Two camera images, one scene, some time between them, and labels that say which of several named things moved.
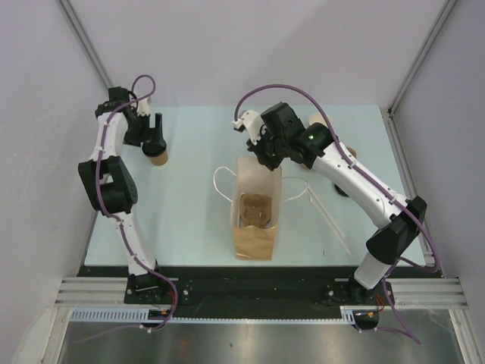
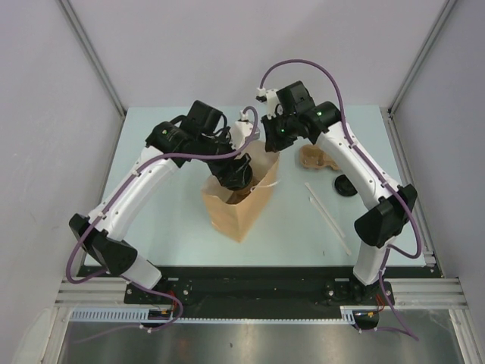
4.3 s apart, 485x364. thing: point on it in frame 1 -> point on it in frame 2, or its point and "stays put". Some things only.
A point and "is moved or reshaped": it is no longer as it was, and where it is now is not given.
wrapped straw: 331,226 stays put
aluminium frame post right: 446,10 stays put
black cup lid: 152,149 is moved or reshaped
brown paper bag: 255,206 -> 237,219
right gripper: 271,164 -> 273,143
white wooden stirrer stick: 324,207 stays put
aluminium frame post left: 70,11 stays put
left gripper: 148,134 -> 226,169
